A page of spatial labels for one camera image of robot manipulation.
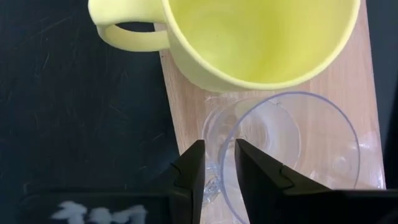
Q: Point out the clear plastic cup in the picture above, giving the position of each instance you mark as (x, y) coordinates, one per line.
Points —
(326, 140)

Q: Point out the wooden shelf with black legs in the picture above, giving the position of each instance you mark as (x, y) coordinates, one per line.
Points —
(183, 102)

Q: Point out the pale yellow mug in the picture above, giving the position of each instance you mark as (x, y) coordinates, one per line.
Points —
(248, 46)

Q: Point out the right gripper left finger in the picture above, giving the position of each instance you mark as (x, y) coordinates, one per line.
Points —
(183, 186)

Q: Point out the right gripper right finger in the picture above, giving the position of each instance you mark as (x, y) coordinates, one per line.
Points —
(280, 193)

